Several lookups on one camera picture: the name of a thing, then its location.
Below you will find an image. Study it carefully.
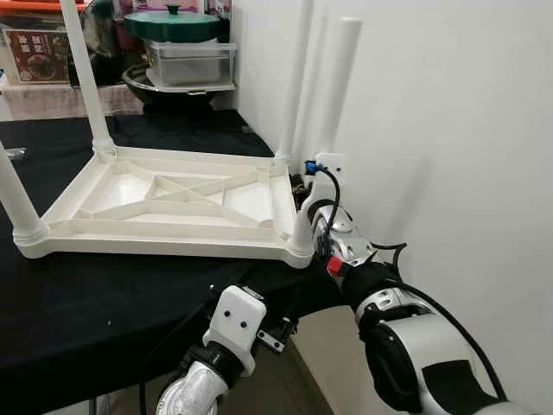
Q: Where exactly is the grey metal table frame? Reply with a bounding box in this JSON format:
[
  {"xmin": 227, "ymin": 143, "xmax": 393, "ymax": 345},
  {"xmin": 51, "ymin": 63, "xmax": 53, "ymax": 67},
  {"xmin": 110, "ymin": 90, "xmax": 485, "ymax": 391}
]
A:
[{"xmin": 86, "ymin": 393, "xmax": 113, "ymax": 415}]

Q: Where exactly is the black bag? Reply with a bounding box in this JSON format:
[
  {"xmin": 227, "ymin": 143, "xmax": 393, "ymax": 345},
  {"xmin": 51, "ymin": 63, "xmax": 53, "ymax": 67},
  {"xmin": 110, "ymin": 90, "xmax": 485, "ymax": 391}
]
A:
[{"xmin": 78, "ymin": 0, "xmax": 130, "ymax": 87}]

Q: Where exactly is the white plastic table top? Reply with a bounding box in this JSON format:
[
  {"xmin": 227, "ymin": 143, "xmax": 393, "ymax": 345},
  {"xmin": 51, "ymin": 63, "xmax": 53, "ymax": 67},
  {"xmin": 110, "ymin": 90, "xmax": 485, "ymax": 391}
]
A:
[{"xmin": 13, "ymin": 143, "xmax": 316, "ymax": 269}]

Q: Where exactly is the clear plastic storage box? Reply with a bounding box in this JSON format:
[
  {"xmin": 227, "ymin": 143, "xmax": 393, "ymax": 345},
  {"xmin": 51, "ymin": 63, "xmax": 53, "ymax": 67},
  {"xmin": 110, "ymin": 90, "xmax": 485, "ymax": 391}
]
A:
[{"xmin": 143, "ymin": 39, "xmax": 238, "ymax": 92}]

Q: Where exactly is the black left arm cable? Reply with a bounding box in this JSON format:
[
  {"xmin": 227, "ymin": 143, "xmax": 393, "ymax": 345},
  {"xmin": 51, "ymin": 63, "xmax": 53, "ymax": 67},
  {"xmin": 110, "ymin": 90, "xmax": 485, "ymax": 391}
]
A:
[{"xmin": 137, "ymin": 298, "xmax": 217, "ymax": 415}]

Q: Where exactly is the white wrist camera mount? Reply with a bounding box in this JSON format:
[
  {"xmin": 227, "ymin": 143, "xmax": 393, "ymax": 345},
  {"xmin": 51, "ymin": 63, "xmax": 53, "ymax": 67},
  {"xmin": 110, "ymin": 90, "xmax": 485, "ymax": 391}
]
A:
[
  {"xmin": 302, "ymin": 153, "xmax": 348, "ymax": 213},
  {"xmin": 203, "ymin": 285, "xmax": 267, "ymax": 377}
]

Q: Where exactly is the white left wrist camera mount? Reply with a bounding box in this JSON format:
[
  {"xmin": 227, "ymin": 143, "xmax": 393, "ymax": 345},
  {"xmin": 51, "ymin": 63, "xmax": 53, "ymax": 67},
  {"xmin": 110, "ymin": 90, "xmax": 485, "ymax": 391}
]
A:
[{"xmin": 203, "ymin": 285, "xmax": 267, "ymax": 377}]

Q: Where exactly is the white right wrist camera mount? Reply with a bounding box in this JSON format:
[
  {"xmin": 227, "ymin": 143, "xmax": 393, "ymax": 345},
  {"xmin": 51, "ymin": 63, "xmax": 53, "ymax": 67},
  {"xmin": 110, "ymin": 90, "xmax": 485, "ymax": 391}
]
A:
[{"xmin": 302, "ymin": 153, "xmax": 348, "ymax": 213}]

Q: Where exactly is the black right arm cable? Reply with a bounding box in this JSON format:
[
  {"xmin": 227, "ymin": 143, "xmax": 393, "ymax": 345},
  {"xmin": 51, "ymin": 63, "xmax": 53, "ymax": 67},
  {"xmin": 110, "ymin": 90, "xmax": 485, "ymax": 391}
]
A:
[{"xmin": 307, "ymin": 160, "xmax": 511, "ymax": 403}]

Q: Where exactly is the storage box with orange lid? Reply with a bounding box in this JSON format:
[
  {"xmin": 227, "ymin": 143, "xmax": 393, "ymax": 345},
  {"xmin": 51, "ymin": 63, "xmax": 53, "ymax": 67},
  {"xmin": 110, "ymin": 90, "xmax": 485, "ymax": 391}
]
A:
[{"xmin": 0, "ymin": 0, "xmax": 74, "ymax": 86}]

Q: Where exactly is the green pot lid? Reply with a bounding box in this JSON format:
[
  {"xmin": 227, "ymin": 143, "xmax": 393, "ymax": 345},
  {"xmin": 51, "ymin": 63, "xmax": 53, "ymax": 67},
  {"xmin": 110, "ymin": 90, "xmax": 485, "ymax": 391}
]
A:
[{"xmin": 124, "ymin": 4, "xmax": 227, "ymax": 42}]

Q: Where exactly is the beige patterned bench cloth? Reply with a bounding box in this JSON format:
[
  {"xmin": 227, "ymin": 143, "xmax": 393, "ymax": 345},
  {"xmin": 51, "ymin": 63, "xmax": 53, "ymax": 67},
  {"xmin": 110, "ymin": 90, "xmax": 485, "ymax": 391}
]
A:
[{"xmin": 0, "ymin": 82, "xmax": 143, "ymax": 120}]

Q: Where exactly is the black wok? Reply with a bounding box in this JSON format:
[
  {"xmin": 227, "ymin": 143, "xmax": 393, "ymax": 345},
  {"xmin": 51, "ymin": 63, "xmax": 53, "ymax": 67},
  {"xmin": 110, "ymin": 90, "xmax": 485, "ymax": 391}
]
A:
[{"xmin": 121, "ymin": 65, "xmax": 226, "ymax": 109}]

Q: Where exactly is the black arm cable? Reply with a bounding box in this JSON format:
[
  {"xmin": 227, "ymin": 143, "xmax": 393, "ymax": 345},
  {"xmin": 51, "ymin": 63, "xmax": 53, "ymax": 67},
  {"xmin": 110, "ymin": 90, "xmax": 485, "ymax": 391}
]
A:
[
  {"xmin": 137, "ymin": 298, "xmax": 217, "ymax": 415},
  {"xmin": 307, "ymin": 160, "xmax": 511, "ymax": 403}
]

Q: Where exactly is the black tablecloth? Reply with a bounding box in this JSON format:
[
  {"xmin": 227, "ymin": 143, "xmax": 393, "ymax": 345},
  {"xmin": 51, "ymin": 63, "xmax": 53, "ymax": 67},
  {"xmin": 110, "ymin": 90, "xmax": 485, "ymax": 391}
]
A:
[{"xmin": 0, "ymin": 108, "xmax": 346, "ymax": 415}]

